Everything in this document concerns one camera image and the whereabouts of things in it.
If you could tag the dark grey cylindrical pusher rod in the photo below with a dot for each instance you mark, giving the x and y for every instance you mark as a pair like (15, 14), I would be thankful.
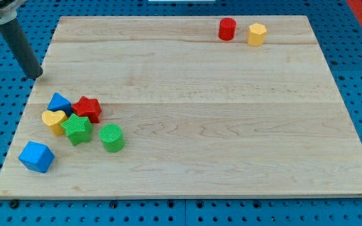
(21, 49)

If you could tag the blue cube block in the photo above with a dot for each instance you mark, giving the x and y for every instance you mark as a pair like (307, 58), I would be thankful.
(36, 157)

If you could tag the blue triangle block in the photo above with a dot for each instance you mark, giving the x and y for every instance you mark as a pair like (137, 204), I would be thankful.
(59, 102)

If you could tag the yellow heart block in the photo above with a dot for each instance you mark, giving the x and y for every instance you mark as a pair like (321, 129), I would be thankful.
(53, 121)

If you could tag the red star block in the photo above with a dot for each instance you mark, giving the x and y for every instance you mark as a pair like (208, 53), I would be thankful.
(87, 107)

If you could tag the green star block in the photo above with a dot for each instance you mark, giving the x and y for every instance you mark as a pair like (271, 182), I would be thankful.
(78, 129)

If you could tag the green cylinder block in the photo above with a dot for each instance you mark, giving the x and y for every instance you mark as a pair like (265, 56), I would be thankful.
(111, 137)

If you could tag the red cylinder block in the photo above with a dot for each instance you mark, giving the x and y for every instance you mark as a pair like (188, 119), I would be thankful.
(227, 28)

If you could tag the yellow hexagon block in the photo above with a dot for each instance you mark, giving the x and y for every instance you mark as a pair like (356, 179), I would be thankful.
(256, 34)

